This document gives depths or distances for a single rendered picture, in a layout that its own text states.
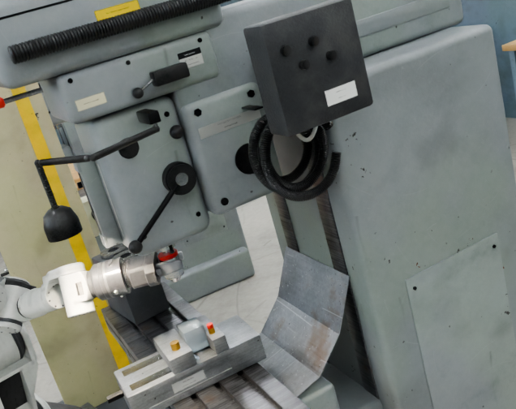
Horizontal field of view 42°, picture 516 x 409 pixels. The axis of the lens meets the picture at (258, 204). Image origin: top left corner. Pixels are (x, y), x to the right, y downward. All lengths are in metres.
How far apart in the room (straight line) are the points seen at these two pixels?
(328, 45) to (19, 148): 2.15
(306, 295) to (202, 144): 0.57
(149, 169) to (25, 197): 1.86
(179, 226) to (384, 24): 0.68
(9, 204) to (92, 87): 1.92
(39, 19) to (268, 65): 0.43
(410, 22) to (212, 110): 0.56
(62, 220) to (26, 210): 1.87
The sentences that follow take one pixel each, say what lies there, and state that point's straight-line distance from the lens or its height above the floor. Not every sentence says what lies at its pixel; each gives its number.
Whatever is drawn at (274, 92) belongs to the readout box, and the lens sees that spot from 1.25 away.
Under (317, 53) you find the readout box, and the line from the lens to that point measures 1.28.
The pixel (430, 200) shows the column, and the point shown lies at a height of 1.21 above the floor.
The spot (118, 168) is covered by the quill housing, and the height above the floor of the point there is 1.52.
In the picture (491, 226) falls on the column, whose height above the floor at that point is 1.07.
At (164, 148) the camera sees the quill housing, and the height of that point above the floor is 1.52.
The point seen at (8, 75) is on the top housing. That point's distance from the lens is 1.35.
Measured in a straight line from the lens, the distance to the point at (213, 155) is 1.47.
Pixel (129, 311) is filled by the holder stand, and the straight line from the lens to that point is 2.12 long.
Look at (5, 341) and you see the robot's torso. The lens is 2.10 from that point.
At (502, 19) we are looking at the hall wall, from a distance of 6.47.
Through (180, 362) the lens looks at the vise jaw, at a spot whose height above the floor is 1.02.
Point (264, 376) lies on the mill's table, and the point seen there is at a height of 0.93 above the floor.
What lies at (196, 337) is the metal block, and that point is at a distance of 1.69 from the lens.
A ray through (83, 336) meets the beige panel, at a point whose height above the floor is 0.41.
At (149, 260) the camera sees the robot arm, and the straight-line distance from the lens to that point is 1.58.
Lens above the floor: 1.80
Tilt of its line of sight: 18 degrees down
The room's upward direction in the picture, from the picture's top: 16 degrees counter-clockwise
